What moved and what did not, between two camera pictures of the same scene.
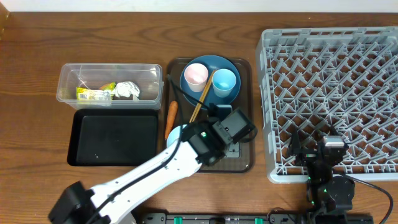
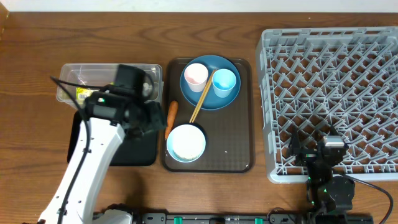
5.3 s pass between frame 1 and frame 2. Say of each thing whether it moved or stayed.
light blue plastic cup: stayed
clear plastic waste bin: stayed
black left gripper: moved
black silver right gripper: stayed
